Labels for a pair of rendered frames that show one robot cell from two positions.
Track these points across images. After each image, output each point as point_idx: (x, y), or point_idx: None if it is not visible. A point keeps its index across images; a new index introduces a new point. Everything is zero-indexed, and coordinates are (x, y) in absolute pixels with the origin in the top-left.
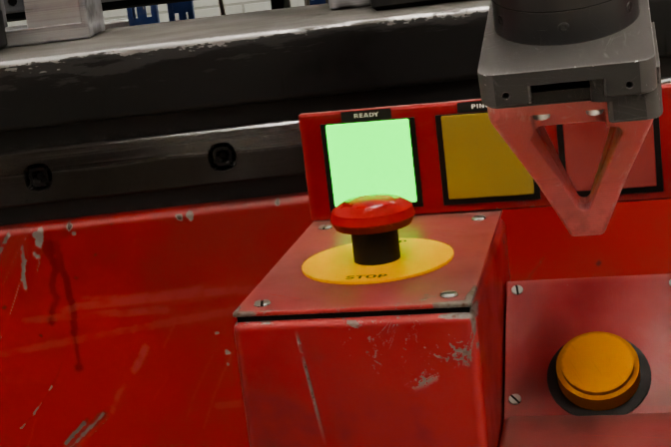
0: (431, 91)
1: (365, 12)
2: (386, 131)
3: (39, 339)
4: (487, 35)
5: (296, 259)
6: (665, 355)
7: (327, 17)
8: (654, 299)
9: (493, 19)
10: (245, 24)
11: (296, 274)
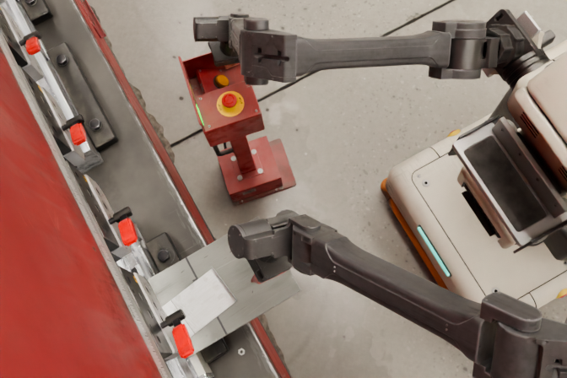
0: None
1: (120, 142)
2: (197, 108)
3: (202, 229)
4: (238, 56)
5: (231, 119)
6: (214, 72)
7: (126, 150)
8: (204, 73)
9: (231, 57)
10: (128, 174)
11: (240, 114)
